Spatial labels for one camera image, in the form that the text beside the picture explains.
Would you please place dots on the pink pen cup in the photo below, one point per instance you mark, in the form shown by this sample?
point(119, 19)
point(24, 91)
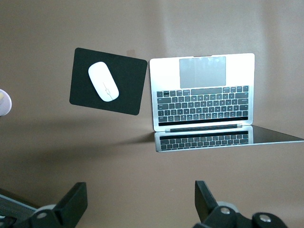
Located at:
point(5, 103)

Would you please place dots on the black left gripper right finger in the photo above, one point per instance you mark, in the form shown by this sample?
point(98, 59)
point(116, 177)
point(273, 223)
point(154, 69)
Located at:
point(206, 206)

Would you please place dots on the black mouse pad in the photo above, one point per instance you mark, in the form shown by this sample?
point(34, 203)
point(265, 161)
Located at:
point(128, 90)

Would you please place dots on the silver laptop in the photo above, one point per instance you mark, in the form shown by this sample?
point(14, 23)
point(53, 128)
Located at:
point(166, 76)

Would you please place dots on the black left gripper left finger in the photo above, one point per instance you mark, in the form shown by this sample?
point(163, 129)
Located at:
point(69, 209)

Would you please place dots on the white computer mouse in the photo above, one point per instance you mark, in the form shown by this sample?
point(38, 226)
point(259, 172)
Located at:
point(102, 80)

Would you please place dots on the metal mesh desk tray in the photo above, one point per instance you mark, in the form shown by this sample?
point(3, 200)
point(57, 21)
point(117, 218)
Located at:
point(12, 206)

